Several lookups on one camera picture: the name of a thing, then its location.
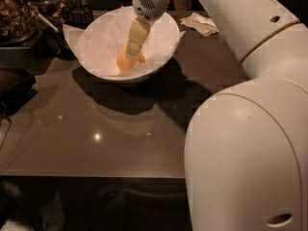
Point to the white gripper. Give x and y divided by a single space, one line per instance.
148 4

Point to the orange fruit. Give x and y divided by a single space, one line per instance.
124 64

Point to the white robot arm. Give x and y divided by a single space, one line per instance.
246 147

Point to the white paper bowl liner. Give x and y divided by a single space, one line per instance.
102 39

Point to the white ceramic bowl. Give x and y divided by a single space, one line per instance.
134 76

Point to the folded paper napkins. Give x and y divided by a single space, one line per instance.
202 24

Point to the glass jar of snacks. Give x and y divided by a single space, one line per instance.
16 22

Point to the black tray device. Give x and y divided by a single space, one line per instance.
16 89

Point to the black wire cup holder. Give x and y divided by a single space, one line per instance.
81 16

